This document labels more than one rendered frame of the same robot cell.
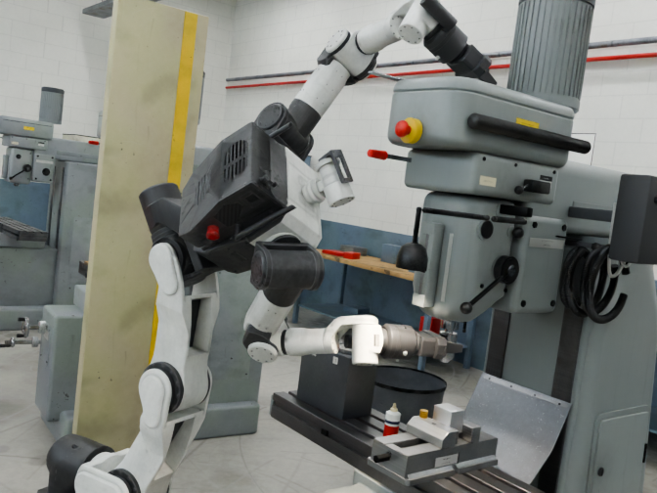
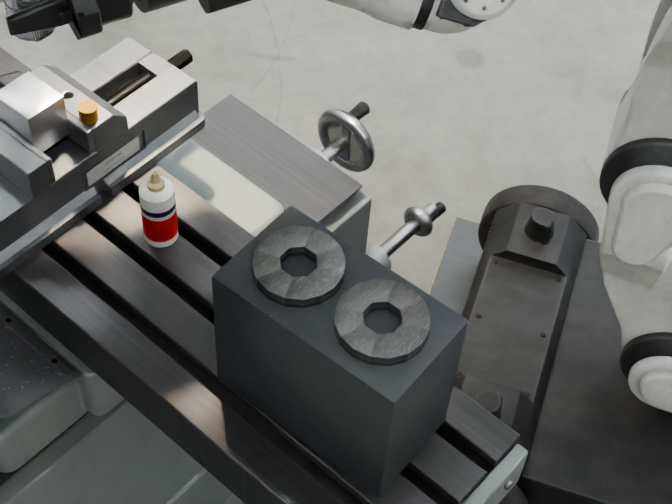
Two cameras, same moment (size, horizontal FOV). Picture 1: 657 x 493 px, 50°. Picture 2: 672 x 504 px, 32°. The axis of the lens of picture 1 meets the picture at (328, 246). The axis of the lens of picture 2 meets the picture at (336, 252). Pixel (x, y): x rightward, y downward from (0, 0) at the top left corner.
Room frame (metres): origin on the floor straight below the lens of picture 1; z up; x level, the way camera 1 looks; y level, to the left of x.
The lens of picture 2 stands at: (2.76, -0.23, 2.01)
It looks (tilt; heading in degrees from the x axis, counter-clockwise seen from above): 52 degrees down; 166
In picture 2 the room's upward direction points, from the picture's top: 5 degrees clockwise
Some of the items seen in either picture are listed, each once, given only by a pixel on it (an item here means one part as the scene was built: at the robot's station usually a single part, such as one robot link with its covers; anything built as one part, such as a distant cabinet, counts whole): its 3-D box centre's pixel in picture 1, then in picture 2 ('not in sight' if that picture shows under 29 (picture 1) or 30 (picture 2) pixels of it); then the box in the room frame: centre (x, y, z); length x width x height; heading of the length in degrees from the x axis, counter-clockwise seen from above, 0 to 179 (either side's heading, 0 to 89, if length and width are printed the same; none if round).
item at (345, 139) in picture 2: not in sight; (331, 152); (1.50, 0.05, 0.63); 0.16 x 0.12 x 0.12; 128
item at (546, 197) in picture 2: not in sight; (538, 235); (1.61, 0.39, 0.50); 0.20 x 0.05 x 0.20; 61
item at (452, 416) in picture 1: (448, 418); (32, 113); (1.78, -0.36, 1.05); 0.06 x 0.05 x 0.06; 39
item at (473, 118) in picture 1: (532, 135); not in sight; (1.72, -0.46, 1.79); 0.45 x 0.04 x 0.04; 128
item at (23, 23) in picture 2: not in sight; (39, 19); (1.84, -0.33, 1.23); 0.06 x 0.02 x 0.03; 108
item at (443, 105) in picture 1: (481, 125); not in sight; (1.82, -0.35, 1.81); 0.47 x 0.26 x 0.16; 128
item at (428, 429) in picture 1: (431, 430); (72, 105); (1.74, -0.32, 1.02); 0.12 x 0.06 x 0.04; 39
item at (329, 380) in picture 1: (336, 375); (335, 348); (2.13, -0.07, 1.03); 0.22 x 0.12 x 0.20; 42
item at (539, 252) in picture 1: (506, 258); not in sight; (1.93, -0.49, 1.47); 0.24 x 0.19 x 0.26; 38
